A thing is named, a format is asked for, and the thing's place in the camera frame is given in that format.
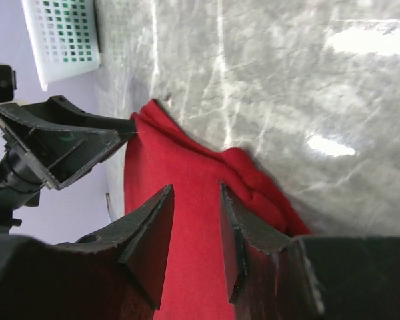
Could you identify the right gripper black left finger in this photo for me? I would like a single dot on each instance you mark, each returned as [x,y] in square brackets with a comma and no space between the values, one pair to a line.
[116,272]

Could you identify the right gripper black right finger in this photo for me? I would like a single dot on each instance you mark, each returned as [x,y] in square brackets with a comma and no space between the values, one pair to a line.
[272,276]

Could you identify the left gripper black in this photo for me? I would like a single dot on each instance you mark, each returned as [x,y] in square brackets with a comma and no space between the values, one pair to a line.
[52,143]

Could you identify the red t-shirt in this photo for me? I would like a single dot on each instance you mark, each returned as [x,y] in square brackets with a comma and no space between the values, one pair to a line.
[162,154]

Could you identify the white plastic laundry basket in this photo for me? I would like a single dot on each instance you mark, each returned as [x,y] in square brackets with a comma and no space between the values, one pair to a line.
[51,72]

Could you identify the green t-shirt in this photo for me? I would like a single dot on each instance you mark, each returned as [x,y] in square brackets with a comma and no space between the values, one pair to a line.
[66,34]

